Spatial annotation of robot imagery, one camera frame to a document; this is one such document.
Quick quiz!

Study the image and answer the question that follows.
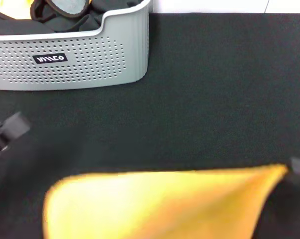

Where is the yellow grey towel black trim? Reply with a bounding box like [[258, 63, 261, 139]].
[[42, 163, 290, 239], [0, 0, 92, 23]]

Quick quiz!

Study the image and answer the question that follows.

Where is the grey perforated plastic storage box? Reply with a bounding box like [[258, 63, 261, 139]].
[[0, 0, 150, 92]]

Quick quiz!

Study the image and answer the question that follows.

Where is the black tablecloth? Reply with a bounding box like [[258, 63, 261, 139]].
[[0, 12, 300, 239]]

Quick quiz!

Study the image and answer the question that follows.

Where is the dark grey cloth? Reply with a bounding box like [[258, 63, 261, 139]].
[[0, 0, 140, 35]]

